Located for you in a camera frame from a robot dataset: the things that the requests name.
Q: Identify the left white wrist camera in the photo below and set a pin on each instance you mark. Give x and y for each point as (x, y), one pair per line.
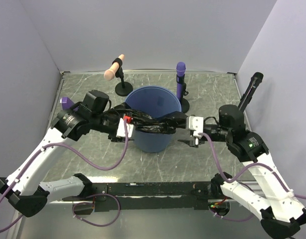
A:
(125, 127)

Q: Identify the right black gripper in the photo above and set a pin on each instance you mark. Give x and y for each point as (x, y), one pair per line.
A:
(194, 143)

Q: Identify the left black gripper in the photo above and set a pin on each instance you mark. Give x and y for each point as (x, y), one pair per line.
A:
(113, 138)

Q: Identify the black trash bag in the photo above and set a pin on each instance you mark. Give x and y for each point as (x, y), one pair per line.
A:
(166, 124)

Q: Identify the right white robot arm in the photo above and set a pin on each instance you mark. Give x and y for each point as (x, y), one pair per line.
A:
(259, 187)

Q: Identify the beige microphone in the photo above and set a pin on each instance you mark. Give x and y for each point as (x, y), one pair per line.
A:
(110, 73)

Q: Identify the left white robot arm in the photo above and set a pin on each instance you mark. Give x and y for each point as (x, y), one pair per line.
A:
(25, 188)

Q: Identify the purple microphone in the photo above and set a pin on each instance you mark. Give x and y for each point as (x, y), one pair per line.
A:
(180, 79)

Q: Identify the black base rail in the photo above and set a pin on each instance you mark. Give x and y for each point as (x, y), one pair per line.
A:
(150, 195)

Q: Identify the blue plastic trash bin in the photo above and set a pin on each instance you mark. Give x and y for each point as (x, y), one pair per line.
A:
(150, 104)

